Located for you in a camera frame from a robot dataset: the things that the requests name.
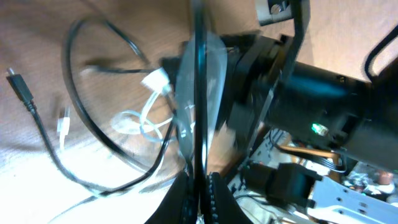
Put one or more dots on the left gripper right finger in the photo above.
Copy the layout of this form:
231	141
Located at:
222	207

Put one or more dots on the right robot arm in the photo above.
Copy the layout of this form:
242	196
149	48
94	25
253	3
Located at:
328	110

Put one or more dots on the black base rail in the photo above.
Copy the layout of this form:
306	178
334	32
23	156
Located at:
293	187

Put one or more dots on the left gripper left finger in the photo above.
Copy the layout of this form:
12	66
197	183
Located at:
178	206

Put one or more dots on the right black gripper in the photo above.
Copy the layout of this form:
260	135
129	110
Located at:
230	79

